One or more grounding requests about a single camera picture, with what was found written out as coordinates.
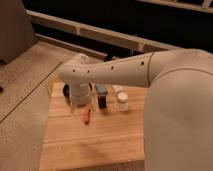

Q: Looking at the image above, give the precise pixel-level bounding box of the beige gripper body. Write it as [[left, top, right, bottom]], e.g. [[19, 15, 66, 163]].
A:
[[69, 84, 91, 106]]

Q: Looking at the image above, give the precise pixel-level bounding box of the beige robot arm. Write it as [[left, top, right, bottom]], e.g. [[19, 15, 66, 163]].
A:
[[59, 49, 213, 171]]

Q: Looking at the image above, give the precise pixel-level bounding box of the black ceramic bowl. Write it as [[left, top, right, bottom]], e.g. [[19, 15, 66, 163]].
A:
[[63, 84, 70, 99]]

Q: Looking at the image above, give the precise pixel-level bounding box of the black eraser block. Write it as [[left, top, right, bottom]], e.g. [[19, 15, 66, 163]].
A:
[[98, 95, 107, 109]]

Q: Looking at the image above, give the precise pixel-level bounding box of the yellow flat pad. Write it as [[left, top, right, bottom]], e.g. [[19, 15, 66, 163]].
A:
[[46, 76, 61, 97]]

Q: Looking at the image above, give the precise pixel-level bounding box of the red chili pepper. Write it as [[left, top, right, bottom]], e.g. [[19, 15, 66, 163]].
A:
[[83, 108, 91, 125]]

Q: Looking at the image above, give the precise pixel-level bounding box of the small white bottle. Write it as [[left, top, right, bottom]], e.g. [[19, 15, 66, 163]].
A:
[[112, 85, 123, 94]]

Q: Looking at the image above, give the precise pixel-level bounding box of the wooden table board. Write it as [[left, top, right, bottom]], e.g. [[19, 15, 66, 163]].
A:
[[39, 82, 147, 171]]

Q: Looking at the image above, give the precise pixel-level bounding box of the grey cabinet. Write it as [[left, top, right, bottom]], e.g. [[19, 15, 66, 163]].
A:
[[0, 0, 37, 63]]

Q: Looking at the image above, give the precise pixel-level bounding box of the white rail frame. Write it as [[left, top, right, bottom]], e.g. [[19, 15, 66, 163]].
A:
[[27, 10, 178, 53]]

